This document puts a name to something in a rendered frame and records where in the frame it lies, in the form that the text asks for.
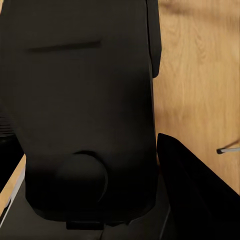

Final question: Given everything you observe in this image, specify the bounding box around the digital camera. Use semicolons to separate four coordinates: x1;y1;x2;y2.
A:
0;0;162;230

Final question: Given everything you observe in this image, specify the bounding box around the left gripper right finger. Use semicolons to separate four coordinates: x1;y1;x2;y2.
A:
156;133;240;240

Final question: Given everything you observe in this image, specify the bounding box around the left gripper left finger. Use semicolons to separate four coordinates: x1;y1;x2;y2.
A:
0;134;25;193

